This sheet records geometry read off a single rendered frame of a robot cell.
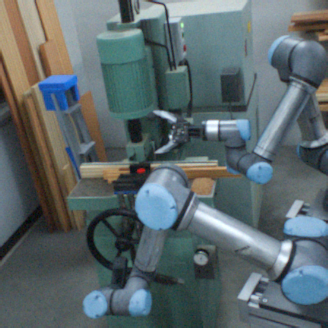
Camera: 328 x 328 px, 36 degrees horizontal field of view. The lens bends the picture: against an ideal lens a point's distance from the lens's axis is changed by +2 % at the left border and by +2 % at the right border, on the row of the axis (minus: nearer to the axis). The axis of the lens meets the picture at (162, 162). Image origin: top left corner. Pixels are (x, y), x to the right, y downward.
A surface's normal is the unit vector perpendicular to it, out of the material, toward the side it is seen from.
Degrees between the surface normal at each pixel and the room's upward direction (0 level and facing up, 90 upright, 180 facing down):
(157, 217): 86
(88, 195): 0
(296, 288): 94
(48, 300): 0
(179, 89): 90
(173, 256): 90
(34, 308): 0
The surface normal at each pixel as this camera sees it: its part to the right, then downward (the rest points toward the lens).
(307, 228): -0.09, -0.95
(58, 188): 0.95, -0.04
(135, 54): 0.59, 0.28
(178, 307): -0.21, 0.44
